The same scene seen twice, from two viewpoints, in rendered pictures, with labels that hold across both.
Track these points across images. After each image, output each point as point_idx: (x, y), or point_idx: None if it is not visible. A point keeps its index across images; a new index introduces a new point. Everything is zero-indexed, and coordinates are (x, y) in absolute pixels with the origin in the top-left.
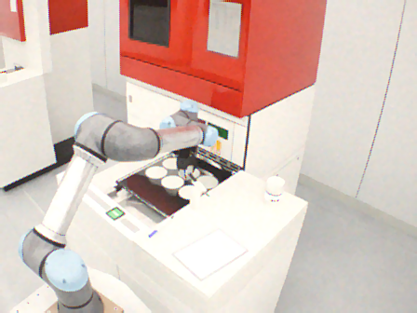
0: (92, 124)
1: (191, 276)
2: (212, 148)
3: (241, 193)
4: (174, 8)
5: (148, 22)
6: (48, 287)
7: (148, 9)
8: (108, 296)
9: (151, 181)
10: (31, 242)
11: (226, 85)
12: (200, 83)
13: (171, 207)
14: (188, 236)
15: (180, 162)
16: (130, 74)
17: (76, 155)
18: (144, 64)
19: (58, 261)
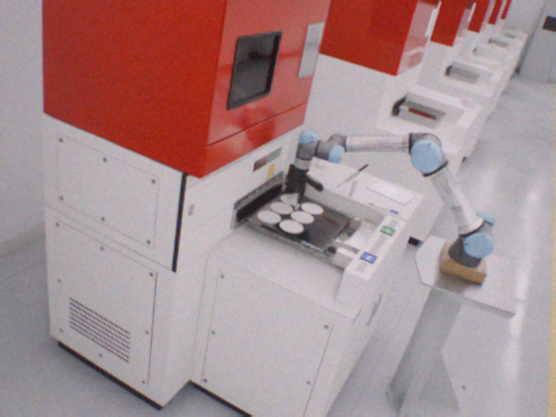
0: (438, 144)
1: (415, 200)
2: (268, 176)
3: (319, 176)
4: (282, 44)
5: (251, 73)
6: (458, 291)
7: (254, 55)
8: (434, 258)
9: (309, 228)
10: (487, 228)
11: (302, 102)
12: (286, 115)
13: (339, 217)
14: (382, 199)
15: (321, 185)
16: (219, 165)
17: (448, 169)
18: (240, 135)
19: (485, 214)
